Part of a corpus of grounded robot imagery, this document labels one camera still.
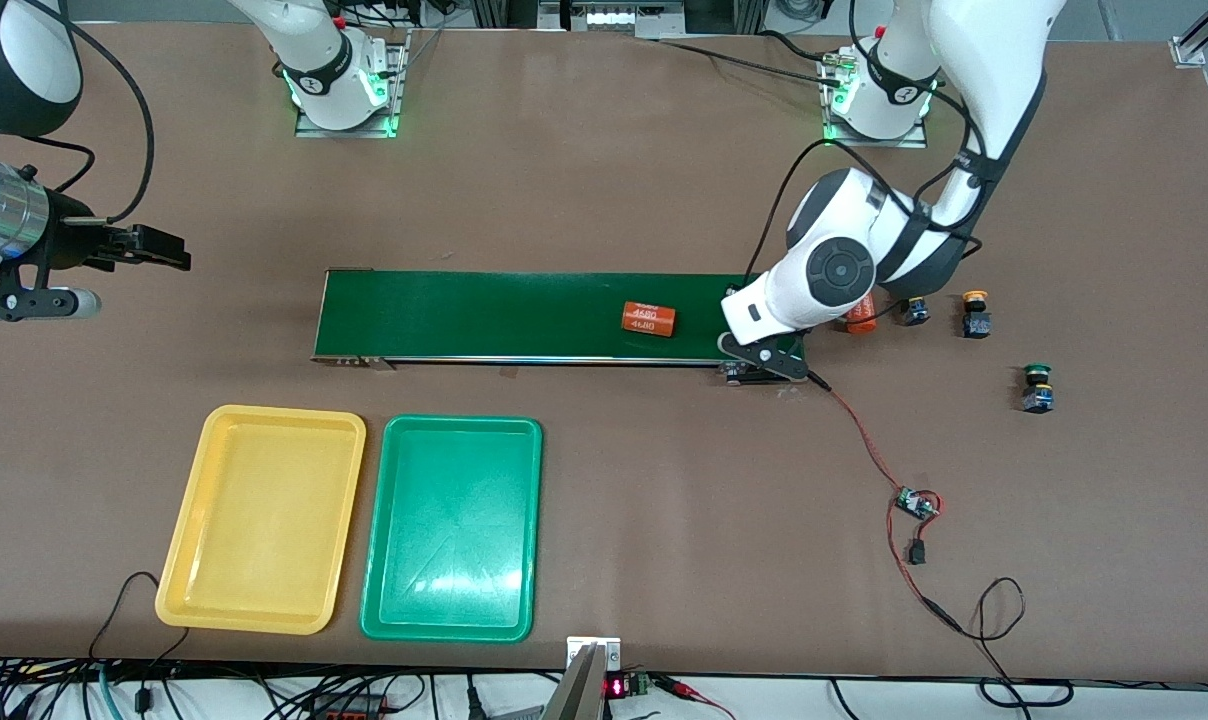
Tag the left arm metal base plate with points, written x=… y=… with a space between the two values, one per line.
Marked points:
x=879 y=142

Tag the red LED display module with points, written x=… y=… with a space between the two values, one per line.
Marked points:
x=626 y=686

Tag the control box with white lights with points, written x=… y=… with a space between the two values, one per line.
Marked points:
x=614 y=15

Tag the red clip lead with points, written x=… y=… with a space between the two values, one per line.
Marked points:
x=689 y=690

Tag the yellow push button switch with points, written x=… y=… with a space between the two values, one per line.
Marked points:
x=977 y=318
x=916 y=312

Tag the grey camera pole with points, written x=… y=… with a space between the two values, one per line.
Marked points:
x=576 y=690

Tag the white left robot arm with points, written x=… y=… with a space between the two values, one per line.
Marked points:
x=834 y=265

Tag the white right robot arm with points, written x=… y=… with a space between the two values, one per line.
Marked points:
x=314 y=55

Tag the red terminal block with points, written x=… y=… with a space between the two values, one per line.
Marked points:
x=349 y=708

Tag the small green circuit board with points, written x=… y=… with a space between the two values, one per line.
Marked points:
x=914 y=503

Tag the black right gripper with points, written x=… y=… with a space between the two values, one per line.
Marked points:
x=67 y=243

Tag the orange cylinder with white print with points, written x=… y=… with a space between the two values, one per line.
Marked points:
x=862 y=320
x=649 y=319

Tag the aluminium frame corner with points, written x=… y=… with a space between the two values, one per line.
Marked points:
x=1192 y=50

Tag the yellow plastic tray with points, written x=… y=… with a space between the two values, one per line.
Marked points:
x=264 y=520

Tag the green conveyor belt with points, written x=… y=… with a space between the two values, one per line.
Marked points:
x=514 y=315

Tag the small black connector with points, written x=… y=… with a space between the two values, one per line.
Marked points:
x=917 y=552

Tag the silver mounting bracket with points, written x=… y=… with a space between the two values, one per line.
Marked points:
x=609 y=650

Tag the green push button switch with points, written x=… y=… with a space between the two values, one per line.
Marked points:
x=1038 y=392

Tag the green plastic tray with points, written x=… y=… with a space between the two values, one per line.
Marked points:
x=454 y=530

